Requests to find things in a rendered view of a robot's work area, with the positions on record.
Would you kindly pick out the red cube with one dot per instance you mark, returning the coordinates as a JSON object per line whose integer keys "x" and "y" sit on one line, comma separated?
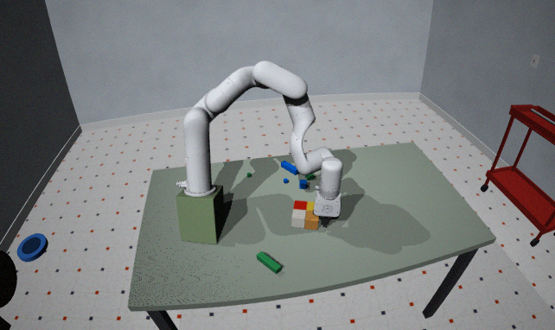
{"x": 301, "y": 205}

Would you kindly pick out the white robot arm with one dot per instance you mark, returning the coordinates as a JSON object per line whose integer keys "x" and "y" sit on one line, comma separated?
{"x": 267, "y": 75}

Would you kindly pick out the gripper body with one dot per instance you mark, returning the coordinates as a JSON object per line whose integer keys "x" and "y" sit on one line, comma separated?
{"x": 330, "y": 207}

